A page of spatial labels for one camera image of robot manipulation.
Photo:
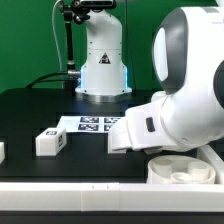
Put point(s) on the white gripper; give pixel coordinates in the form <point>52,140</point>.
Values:
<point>141,128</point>

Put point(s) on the white round stool seat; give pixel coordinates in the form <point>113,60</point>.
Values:
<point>175,169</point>

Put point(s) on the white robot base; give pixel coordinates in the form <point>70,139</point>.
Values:
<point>103,75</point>

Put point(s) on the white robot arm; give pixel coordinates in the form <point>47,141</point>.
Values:
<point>188,59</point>

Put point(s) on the white marker sheet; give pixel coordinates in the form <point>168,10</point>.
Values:
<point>87,124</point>

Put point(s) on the white block at left edge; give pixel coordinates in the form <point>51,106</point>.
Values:
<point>2,152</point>

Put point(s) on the white L-shaped obstacle wall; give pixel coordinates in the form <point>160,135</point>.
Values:
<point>16,196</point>

